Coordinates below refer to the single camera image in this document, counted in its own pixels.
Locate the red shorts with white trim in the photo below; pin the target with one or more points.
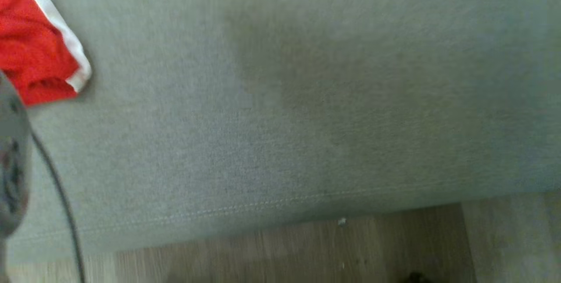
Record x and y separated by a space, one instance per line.
30 51

